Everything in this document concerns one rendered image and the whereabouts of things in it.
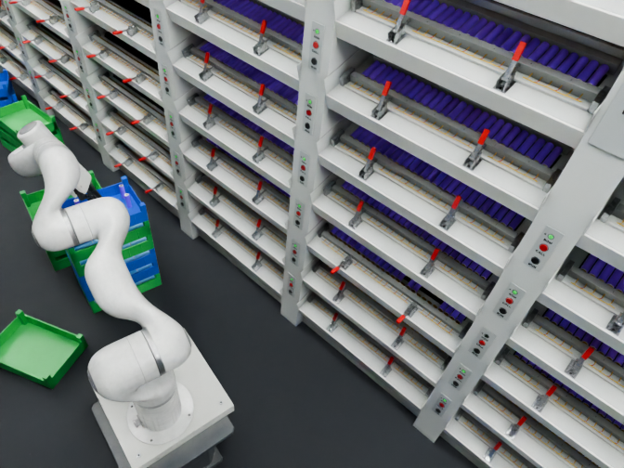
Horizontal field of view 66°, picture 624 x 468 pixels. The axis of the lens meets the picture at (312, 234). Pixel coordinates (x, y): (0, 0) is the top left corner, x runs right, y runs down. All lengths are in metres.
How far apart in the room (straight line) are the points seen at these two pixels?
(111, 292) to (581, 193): 1.05
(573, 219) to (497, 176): 0.18
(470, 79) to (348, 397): 1.30
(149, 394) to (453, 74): 1.02
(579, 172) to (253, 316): 1.46
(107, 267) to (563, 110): 1.06
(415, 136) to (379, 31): 0.25
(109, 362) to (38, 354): 1.01
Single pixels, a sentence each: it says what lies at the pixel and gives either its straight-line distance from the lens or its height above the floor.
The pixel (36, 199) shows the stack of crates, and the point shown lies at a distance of 2.40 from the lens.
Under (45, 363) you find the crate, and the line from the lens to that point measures 2.14.
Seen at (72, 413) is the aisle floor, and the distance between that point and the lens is 2.01.
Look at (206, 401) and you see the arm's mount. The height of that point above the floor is 0.32.
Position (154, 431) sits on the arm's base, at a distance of 1.55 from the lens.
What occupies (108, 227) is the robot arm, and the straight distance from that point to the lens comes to 1.32.
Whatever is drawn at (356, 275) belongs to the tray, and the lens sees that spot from 1.61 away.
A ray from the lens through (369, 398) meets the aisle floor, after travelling 1.97.
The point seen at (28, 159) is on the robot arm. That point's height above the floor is 0.83.
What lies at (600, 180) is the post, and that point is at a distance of 1.05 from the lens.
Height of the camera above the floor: 1.74
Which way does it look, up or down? 45 degrees down
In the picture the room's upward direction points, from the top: 8 degrees clockwise
